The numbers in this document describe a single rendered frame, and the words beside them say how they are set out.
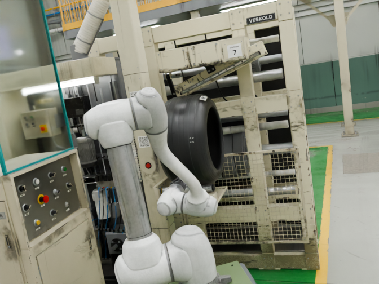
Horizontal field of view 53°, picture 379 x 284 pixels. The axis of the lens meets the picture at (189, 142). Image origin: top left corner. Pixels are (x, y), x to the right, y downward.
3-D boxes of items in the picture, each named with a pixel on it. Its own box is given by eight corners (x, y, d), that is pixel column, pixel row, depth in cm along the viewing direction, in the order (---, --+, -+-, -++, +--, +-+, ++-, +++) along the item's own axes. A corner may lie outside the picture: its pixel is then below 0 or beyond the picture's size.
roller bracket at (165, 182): (155, 201, 238) (153, 186, 237) (176, 182, 275) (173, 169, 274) (160, 201, 237) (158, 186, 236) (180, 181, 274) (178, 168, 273)
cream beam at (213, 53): (158, 74, 259) (154, 52, 257) (171, 72, 283) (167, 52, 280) (246, 58, 240) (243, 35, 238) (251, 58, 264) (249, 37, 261)
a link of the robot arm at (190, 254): (221, 280, 150) (211, 229, 147) (177, 293, 148) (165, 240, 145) (212, 263, 166) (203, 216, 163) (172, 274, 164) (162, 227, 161)
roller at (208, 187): (162, 188, 245) (162, 195, 243) (159, 186, 241) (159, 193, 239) (215, 185, 234) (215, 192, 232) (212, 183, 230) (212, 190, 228)
